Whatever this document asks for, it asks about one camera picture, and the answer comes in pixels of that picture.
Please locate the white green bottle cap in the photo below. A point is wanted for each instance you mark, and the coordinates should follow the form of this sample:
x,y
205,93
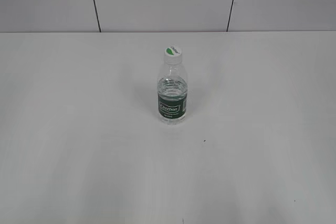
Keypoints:
x,y
173,55

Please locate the clear Cestbon water bottle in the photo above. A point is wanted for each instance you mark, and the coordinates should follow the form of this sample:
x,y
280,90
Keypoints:
x,y
172,89

